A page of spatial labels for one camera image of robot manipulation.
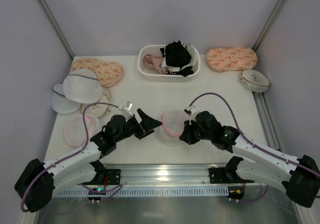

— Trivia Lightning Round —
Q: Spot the blue-trimmed mesh bag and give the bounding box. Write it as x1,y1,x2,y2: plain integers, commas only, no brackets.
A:
51,84,81,115
62,68,103,104

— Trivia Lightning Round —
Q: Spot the beige laundry bag left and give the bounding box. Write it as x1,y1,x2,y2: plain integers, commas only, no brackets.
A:
85,87,112,118

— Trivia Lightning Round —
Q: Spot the white plastic basket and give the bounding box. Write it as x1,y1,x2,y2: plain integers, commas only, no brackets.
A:
137,41,200,82

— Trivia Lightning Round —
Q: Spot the pink-trimmed mesh laundry bag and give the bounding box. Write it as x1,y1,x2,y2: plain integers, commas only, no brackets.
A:
158,110,189,146

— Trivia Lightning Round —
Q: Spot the beige-trimmed laundry bag right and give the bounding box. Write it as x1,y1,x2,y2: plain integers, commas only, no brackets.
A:
239,69,270,93

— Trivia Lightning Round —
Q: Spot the black bra in basket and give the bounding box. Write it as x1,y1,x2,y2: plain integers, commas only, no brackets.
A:
160,40,194,77

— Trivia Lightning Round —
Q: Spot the aluminium mounting rail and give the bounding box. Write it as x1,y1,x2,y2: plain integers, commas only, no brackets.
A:
49,162,301,188

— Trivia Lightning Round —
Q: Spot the pink bra in basket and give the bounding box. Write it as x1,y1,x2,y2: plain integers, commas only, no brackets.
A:
143,54,166,75

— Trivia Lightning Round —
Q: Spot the floral pad left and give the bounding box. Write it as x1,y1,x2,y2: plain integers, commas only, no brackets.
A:
71,58,124,88

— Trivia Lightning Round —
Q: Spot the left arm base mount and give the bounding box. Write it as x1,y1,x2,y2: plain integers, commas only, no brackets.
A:
84,169,121,186

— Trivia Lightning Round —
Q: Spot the floral pad right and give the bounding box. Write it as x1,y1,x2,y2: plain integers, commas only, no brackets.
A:
205,46,258,72

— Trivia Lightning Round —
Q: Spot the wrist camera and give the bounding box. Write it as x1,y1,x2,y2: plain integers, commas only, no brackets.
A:
184,105,196,125
118,101,133,120

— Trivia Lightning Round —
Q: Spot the floral pad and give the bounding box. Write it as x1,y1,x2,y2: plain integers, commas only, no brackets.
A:
71,58,124,88
205,46,258,72

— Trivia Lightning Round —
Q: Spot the white slotted cable duct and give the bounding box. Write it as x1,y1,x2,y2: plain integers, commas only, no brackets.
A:
56,185,229,198

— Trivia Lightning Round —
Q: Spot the blue-trimmed mesh bag lower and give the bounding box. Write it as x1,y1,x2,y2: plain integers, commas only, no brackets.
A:
51,84,81,115

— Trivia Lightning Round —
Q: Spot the right frame post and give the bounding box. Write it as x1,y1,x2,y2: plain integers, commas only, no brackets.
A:
252,0,288,52

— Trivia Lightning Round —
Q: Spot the pink-trimmed flat mesh bag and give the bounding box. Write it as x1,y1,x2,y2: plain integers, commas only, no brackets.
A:
63,114,101,148

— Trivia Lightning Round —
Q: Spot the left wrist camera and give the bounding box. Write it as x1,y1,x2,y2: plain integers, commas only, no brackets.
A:
118,101,133,120

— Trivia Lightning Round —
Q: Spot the blue-trimmed mesh bag top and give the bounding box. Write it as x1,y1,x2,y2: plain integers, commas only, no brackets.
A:
62,68,103,104

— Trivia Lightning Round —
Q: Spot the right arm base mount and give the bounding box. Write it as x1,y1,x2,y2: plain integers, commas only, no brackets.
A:
208,166,242,184

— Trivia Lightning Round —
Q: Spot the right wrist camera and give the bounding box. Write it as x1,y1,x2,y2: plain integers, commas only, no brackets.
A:
184,105,196,125

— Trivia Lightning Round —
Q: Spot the frame post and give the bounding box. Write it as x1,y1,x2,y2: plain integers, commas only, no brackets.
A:
37,0,75,59
252,0,288,52

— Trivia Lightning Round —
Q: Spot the left frame post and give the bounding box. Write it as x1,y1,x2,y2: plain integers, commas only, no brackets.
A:
37,0,75,59

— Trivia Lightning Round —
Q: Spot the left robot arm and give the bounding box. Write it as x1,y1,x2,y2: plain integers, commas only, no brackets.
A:
14,109,162,213

